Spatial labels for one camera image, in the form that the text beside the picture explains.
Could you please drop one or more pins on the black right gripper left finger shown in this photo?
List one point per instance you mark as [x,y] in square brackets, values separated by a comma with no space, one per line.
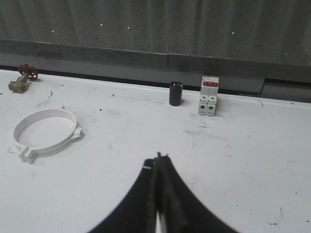
[136,213]

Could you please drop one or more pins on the grey stone counter ledge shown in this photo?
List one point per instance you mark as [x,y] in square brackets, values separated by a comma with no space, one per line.
[260,48]

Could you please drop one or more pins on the white circuit breaker red switch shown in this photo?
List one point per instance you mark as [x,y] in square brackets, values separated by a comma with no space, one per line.
[208,96]

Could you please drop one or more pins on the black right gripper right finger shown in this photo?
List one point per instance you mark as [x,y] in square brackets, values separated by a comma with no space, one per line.
[179,209]

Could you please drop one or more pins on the black cylindrical capacitor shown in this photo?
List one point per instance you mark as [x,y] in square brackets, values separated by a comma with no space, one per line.
[175,94]

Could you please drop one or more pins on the white half pipe clamp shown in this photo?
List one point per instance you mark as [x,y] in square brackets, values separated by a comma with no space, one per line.
[55,129]
[23,140]

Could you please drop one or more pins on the brass valve red handwheel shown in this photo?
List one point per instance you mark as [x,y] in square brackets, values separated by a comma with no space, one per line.
[26,73]

